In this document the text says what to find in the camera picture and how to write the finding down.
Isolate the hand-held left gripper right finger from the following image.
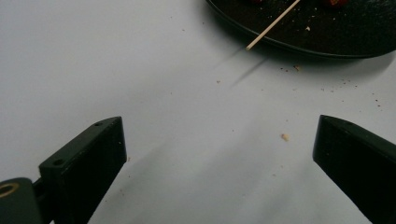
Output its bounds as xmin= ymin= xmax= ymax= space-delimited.
xmin=312 ymin=114 xmax=396 ymax=224

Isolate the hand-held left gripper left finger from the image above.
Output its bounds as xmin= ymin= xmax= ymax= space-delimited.
xmin=38 ymin=116 xmax=128 ymax=224

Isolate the round black plate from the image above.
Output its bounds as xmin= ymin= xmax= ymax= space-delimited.
xmin=205 ymin=0 xmax=396 ymax=60

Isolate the thin wooden skewer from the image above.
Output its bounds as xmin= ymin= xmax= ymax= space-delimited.
xmin=245 ymin=0 xmax=302 ymax=51

